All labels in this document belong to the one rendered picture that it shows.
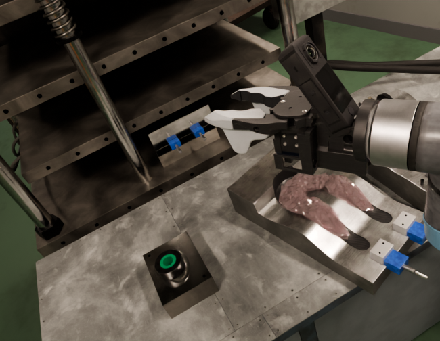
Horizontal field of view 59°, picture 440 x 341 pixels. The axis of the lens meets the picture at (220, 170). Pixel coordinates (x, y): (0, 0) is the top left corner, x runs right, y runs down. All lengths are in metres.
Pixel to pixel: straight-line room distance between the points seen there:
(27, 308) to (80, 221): 1.17
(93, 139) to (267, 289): 0.83
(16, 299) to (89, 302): 1.50
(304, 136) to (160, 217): 0.99
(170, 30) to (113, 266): 0.82
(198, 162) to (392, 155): 1.20
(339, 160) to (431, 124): 0.11
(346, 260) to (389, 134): 0.66
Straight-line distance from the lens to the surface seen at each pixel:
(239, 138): 0.51
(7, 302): 2.81
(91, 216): 1.59
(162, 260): 1.12
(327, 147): 0.49
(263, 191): 1.18
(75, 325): 1.29
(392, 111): 0.44
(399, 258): 1.05
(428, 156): 0.43
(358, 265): 1.05
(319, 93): 0.45
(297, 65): 0.44
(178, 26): 1.44
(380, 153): 0.44
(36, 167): 1.54
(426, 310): 1.70
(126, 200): 1.56
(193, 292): 1.09
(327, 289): 1.08
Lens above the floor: 1.73
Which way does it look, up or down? 39 degrees down
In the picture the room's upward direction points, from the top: 20 degrees counter-clockwise
